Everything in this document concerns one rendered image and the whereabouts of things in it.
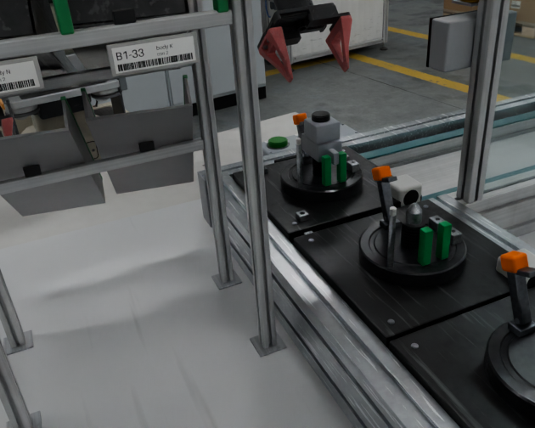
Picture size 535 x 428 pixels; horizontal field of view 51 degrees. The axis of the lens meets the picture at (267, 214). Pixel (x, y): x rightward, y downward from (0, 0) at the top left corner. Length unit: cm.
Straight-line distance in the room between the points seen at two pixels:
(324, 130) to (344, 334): 36
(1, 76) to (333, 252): 47
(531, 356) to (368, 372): 16
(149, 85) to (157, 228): 301
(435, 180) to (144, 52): 69
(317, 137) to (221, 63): 339
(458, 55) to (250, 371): 53
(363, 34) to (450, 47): 481
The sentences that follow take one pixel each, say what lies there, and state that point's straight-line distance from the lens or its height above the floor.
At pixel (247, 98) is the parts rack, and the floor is 122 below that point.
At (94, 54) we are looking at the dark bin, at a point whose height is 125.
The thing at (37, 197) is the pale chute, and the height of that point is 104.
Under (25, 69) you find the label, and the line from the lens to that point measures 57.
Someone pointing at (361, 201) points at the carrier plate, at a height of 97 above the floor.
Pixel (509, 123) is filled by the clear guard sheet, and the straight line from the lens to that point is 97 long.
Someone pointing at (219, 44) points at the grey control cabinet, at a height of 48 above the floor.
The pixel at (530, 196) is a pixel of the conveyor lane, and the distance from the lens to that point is 106.
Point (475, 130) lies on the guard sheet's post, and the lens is 91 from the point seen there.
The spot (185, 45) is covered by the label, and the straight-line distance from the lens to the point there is 59.
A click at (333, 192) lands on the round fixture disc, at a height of 99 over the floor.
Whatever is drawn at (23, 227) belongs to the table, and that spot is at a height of 86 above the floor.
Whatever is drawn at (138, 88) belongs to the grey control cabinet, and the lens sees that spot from 407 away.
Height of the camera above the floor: 141
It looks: 30 degrees down
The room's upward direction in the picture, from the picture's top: 4 degrees counter-clockwise
